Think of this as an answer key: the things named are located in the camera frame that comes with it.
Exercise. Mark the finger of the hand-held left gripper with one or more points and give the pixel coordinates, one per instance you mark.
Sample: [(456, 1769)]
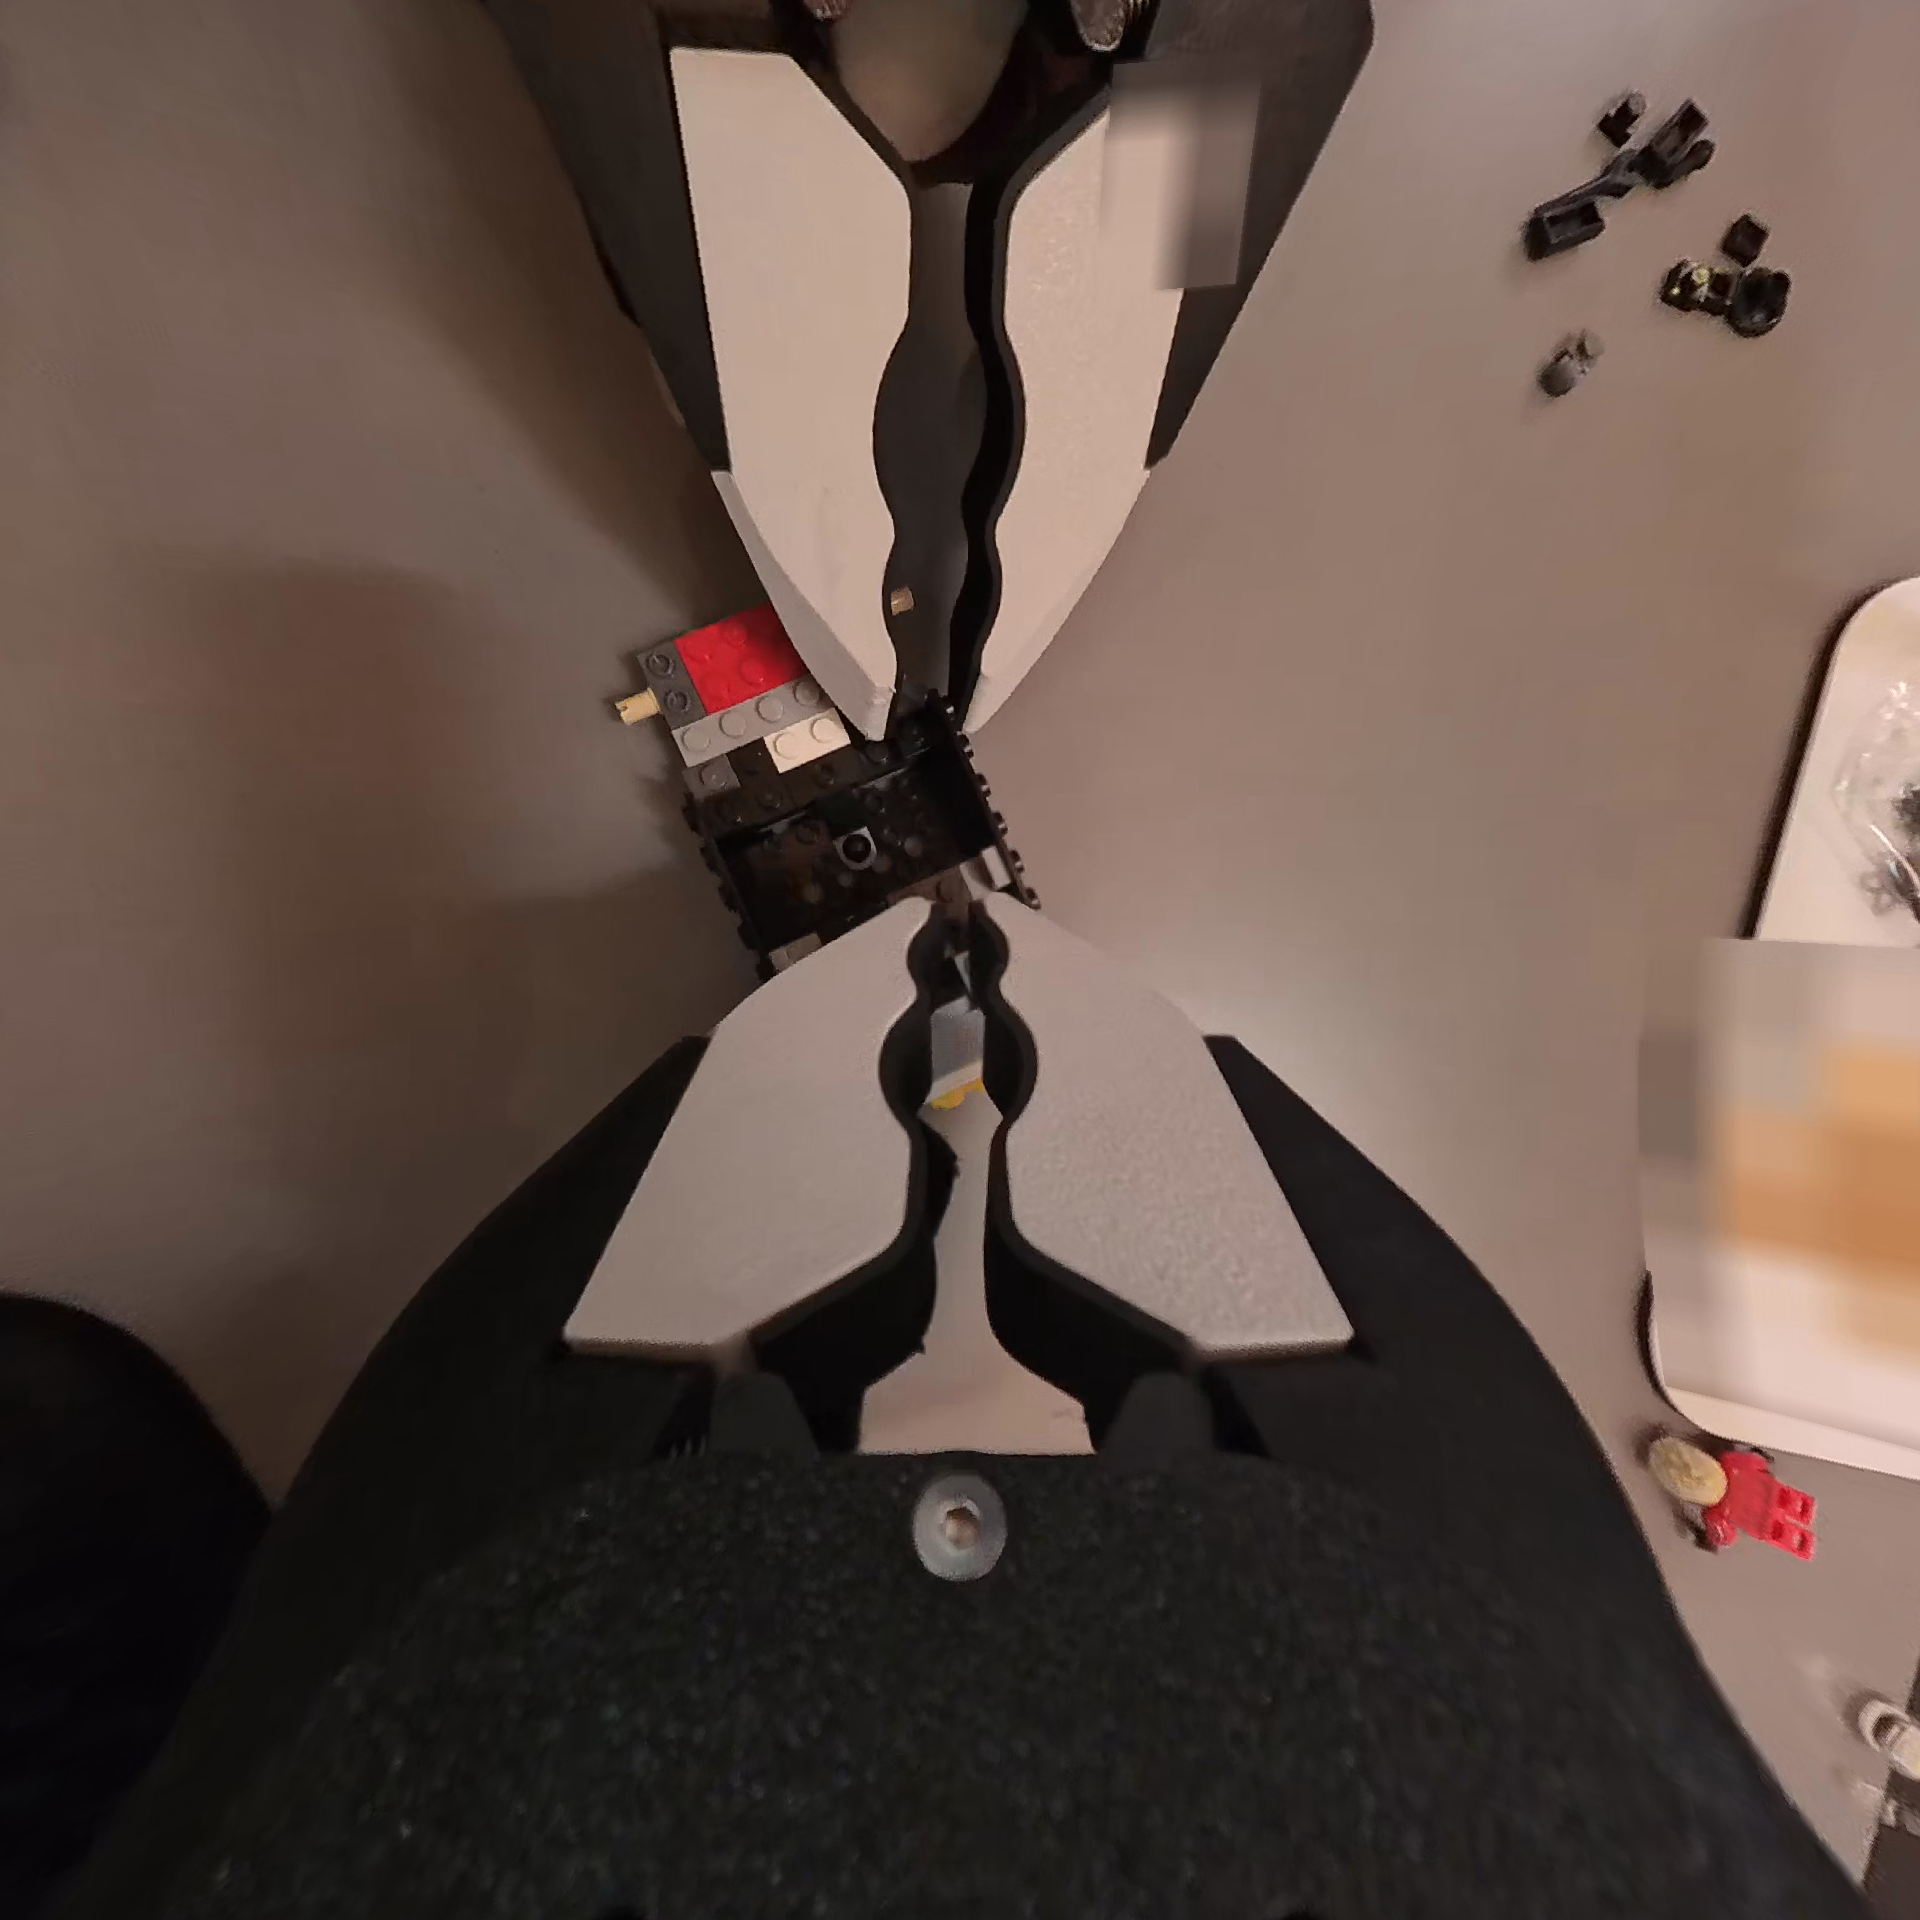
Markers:
[(1073, 450), (794, 376)]

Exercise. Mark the white book stand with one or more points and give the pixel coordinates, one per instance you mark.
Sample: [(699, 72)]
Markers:
[(1846, 720)]

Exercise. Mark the clear bag of black parts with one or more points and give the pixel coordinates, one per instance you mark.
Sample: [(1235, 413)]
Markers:
[(1882, 827)]

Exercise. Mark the dark grey round stud piece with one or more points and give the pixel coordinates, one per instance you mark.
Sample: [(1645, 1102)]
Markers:
[(1568, 368)]

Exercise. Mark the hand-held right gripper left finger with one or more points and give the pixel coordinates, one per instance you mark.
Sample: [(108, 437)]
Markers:
[(748, 1169)]

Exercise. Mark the small red toy figure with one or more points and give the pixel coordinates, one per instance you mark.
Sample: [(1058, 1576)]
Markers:
[(1753, 1501)]

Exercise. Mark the cluster of small black bricks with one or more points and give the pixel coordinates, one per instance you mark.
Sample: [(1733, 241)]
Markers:
[(1568, 228)]

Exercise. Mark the grey desk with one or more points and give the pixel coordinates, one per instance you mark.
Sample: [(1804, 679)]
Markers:
[(1351, 750)]

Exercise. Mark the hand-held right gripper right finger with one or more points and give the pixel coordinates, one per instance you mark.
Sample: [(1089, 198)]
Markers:
[(1170, 1185)]

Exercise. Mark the toy brick vehicle model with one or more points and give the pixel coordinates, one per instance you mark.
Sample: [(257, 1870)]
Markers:
[(748, 659)]

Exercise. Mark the person's black fleece jacket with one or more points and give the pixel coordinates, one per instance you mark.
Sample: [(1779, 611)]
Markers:
[(104, 1576)]

